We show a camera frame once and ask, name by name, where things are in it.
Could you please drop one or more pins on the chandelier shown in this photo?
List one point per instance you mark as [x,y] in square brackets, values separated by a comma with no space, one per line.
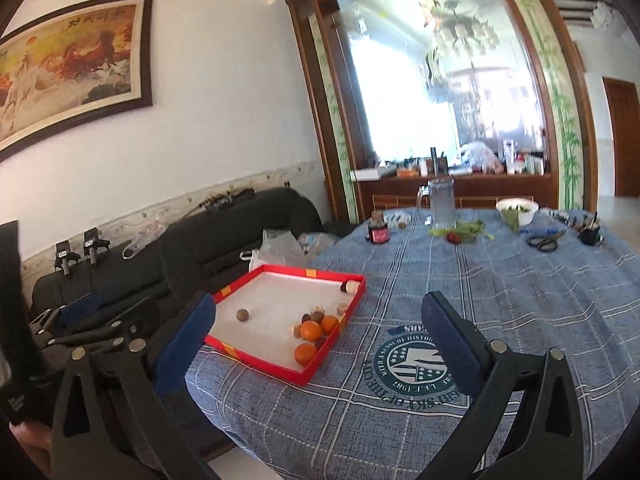
[456,30]

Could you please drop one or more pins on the framed horse painting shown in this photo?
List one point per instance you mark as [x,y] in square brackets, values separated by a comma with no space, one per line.
[75,65]

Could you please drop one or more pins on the black scissors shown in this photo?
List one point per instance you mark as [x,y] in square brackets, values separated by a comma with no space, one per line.
[543,243]

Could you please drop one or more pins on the black clamp device two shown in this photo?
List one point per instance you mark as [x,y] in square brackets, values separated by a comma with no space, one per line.
[93,242]

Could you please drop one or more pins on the white plastic bag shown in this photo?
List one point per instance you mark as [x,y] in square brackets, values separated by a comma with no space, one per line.
[279,248]

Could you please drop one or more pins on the green vegetable leaves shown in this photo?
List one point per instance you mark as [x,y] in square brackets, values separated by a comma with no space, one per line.
[462,232]

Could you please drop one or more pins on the beige round walnut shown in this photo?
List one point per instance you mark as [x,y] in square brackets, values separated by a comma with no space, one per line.
[242,315]

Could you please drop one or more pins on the black clamp device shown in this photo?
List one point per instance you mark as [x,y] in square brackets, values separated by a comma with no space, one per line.
[64,257]

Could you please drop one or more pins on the orange tangerine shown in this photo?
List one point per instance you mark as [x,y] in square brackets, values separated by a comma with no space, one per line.
[304,353]
[328,323]
[310,331]

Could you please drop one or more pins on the brown wooden door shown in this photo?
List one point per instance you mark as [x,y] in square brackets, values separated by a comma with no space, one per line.
[623,105]

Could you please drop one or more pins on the black leather sofa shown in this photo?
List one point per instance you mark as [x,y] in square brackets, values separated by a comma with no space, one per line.
[202,252]

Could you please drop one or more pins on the blue plaid tablecloth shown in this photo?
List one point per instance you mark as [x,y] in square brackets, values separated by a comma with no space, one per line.
[355,421]

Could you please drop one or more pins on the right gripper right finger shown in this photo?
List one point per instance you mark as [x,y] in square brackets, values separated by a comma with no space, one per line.
[545,439]

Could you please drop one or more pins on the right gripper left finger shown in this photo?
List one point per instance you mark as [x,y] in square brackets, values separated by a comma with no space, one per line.
[84,442]

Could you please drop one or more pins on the left hand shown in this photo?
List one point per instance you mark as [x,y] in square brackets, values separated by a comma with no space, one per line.
[36,440]

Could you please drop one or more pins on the red label jar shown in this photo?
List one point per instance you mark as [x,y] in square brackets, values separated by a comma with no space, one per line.
[378,232]

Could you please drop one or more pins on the white bowl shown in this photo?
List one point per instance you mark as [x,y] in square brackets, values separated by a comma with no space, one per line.
[522,210]

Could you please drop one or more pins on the beige walnut piece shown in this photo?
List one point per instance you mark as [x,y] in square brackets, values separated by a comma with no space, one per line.
[352,286]

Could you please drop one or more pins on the red shallow tray box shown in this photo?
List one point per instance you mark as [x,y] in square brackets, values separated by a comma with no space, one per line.
[279,299]

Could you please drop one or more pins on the glass pitcher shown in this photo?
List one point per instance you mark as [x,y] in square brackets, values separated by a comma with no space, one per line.
[435,203]

